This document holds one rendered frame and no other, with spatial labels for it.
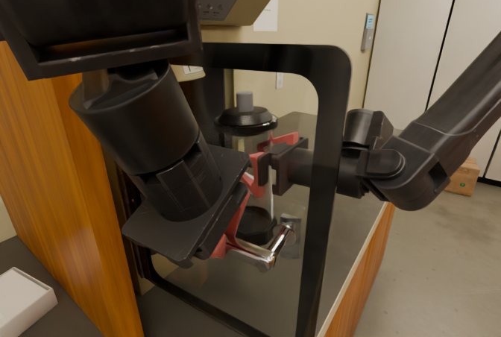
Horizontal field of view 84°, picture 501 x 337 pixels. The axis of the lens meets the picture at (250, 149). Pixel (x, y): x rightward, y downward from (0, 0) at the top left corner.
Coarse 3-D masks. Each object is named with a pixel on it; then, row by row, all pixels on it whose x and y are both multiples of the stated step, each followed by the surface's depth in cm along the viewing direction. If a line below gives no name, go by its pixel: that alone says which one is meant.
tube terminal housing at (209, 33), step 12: (204, 36) 50; (216, 36) 52; (228, 36) 55; (240, 36) 58; (108, 156) 41; (108, 168) 43; (120, 192) 43; (120, 204) 44; (120, 216) 46; (120, 228) 48; (132, 252) 48; (132, 264) 50; (132, 276) 52; (144, 288) 52
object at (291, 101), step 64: (192, 64) 28; (256, 64) 24; (320, 64) 22; (256, 128) 27; (320, 128) 24; (256, 192) 30; (320, 192) 26; (192, 256) 40; (320, 256) 28; (256, 320) 37
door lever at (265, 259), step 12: (276, 228) 29; (288, 228) 29; (228, 240) 28; (240, 240) 28; (276, 240) 28; (288, 240) 29; (228, 252) 27; (240, 252) 27; (252, 252) 26; (264, 252) 26; (276, 252) 27; (252, 264) 26; (264, 264) 25
